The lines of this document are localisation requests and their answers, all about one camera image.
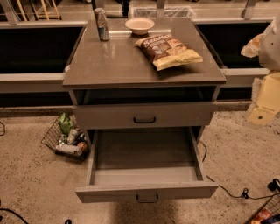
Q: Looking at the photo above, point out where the red snack packet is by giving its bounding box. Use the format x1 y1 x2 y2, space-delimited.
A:
249 209 271 224

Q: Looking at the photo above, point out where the black wire basket right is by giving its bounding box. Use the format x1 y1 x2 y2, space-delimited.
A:
245 194 280 224

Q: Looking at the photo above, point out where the white bottle in basket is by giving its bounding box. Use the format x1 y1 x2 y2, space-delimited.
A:
55 144 82 156

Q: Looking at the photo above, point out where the black drawer handle upper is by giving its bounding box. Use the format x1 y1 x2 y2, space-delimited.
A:
133 116 157 124

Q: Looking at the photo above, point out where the black wire basket left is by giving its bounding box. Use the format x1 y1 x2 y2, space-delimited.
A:
41 117 89 160

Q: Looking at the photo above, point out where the brown chip bag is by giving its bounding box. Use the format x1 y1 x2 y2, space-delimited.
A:
135 34 203 71

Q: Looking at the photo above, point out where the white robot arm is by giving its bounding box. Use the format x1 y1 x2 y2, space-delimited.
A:
241 16 280 126

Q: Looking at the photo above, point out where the green snack bag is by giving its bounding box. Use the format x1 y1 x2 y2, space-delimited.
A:
58 113 73 135

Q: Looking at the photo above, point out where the black drawer handle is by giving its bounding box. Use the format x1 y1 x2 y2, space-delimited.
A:
133 116 157 124
136 193 158 204

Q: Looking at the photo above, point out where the black wire basket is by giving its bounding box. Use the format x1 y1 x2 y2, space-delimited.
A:
245 194 280 224
41 117 89 160

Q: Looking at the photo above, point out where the open grey middle drawer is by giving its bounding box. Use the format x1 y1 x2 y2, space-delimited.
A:
75 127 218 203

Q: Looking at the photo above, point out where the closed grey upper drawer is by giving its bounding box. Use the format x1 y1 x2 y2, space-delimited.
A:
73 102 215 130

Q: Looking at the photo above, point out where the black floor cable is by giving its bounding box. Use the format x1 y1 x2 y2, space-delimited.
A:
199 140 280 201

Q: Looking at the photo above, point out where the clear plastic bin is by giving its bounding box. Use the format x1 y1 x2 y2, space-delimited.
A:
129 6 195 18

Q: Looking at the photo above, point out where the white bowl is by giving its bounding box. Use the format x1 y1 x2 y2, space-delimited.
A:
125 17 155 36

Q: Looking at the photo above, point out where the grey drawer cabinet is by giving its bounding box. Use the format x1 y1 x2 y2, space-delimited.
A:
62 17 228 204

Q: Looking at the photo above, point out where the black drawer handle lower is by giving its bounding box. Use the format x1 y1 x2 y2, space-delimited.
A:
136 193 158 204

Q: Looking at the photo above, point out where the silver blue drink can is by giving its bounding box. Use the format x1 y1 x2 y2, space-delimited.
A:
94 8 109 41

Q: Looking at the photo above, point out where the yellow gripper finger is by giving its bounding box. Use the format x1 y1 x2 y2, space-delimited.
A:
241 33 263 58

